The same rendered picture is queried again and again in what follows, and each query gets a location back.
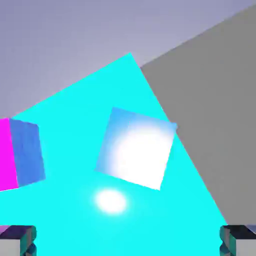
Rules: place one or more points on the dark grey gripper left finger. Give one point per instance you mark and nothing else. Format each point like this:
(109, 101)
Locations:
(18, 240)

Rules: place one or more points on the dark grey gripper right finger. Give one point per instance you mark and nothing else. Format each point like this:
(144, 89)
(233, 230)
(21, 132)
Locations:
(238, 240)

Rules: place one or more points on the small magenta cube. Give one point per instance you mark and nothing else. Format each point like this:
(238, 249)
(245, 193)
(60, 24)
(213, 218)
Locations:
(12, 154)

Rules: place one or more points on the small blue cube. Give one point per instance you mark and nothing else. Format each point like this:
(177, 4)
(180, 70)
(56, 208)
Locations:
(138, 150)

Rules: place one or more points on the large cyan box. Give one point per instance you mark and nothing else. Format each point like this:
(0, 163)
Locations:
(70, 140)

